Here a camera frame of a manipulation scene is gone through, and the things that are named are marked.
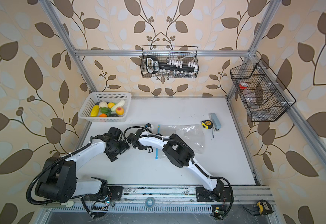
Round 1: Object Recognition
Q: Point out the clear zip top bag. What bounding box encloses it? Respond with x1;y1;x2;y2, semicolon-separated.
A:
157;124;206;154

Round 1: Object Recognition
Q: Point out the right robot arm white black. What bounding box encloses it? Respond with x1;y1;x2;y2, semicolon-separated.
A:
123;126;234;203

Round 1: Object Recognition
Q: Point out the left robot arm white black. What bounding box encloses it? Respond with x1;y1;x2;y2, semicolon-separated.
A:
26;127;130;205

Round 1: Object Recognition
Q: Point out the red yellow peach toy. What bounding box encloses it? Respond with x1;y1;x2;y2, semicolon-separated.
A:
115;107;125;116

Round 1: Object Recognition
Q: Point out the dark green avocado toy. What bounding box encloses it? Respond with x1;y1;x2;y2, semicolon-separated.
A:
108;113;119;118

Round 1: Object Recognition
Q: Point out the white radish toy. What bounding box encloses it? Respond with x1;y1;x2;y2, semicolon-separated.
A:
111;100;125;112

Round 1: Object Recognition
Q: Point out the yellow corn toy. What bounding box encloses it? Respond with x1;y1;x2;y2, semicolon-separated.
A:
90;105;100;117

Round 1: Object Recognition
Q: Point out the yellow lemon toy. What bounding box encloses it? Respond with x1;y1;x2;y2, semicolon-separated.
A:
107;102;115;109

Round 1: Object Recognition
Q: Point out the white plastic basket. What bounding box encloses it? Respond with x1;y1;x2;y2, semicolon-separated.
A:
78;92;132;122

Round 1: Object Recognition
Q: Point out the white garlic toy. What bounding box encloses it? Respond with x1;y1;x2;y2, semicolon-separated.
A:
98;101;108;108

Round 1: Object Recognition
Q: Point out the blue tape roll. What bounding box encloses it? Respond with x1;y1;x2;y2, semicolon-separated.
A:
145;197;155;209

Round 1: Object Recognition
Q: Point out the yellow black tape measure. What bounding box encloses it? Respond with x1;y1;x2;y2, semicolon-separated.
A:
202;119;215;138

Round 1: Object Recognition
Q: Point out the black tool with white pieces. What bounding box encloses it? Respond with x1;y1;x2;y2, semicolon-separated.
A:
144;56;198;74

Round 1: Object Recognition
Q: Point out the grey blue box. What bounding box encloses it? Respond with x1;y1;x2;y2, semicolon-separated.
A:
209;113;222;131

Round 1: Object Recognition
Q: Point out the red capped clear container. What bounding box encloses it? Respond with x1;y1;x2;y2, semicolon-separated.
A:
239;81;248;91

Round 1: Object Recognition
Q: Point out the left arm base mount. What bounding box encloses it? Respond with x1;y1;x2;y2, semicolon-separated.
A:
84;186;124;202

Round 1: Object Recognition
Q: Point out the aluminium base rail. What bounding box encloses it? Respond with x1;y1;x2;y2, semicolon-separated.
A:
41;184;277;215

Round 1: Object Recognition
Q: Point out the white handled tool on rail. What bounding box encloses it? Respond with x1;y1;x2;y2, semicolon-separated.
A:
43;200;75;208

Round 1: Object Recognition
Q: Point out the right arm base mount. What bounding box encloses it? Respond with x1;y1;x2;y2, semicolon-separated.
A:
195;187;234;203

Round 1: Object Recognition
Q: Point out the black wire basket back wall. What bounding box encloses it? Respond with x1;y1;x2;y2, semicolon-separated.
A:
140;44;199;79

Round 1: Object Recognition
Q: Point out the black wire basket wall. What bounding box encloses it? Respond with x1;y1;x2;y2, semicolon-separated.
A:
140;44;199;79
230;59;296;122

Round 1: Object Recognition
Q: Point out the black wire basket right wall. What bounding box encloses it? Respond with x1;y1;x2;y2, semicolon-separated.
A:
230;59;296;122

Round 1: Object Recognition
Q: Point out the yellow tape measure on rail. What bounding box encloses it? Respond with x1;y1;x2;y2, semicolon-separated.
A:
257;200;274;216

